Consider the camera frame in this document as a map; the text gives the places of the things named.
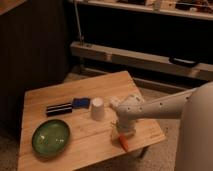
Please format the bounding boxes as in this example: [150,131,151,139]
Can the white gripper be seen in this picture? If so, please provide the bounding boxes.
[111,122,136,140]

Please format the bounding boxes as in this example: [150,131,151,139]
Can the orange pepper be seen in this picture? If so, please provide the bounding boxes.
[119,134,129,152]

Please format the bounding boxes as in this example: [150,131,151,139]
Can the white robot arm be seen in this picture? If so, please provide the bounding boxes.
[110,81,213,171]

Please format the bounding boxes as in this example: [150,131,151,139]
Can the white paper cup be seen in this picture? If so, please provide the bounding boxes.
[91,97,105,121]

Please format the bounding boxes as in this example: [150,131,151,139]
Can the wooden folding table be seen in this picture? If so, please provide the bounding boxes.
[17,70,167,171]

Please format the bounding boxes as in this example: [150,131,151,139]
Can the grey metal shelf beam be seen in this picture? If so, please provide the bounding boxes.
[70,41,213,81]

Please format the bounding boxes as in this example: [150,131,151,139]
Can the metal vertical pole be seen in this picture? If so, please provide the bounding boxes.
[74,0,83,45]

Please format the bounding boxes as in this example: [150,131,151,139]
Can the upper wooden shelf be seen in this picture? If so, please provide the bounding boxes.
[68,0,213,22]

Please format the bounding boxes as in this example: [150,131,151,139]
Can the black handle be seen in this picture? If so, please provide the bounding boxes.
[169,57,199,68]

